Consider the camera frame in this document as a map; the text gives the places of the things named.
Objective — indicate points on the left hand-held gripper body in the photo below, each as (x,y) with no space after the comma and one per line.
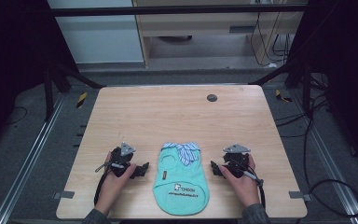
(120,160)

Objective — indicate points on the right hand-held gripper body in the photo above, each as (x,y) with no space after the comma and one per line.
(236,158)

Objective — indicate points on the person's left hand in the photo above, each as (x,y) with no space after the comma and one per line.
(112,186)

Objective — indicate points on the person's right hand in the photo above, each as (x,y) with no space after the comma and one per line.
(245,189)

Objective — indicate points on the teal pet shirt striped collar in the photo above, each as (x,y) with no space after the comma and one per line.
(180,183)

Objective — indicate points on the grey round table grommet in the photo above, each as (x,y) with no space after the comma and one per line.
(212,98)

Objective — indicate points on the yellow black striped tape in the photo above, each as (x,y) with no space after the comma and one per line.
(282,96)
(81,100)

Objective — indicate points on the black metal stand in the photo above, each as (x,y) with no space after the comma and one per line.
(306,90)
(48,93)

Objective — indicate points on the white cabinet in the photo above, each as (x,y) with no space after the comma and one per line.
(96,37)

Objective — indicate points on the black curtain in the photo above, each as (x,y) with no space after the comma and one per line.
(12,62)
(348,62)

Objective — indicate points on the grey table edge bracket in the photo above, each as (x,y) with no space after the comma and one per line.
(64,195)
(299,195)

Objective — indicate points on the aluminium floor rail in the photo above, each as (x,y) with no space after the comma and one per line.
(28,158)
(332,168)

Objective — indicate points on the black horizontal frame bar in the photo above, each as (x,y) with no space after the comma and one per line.
(167,10)

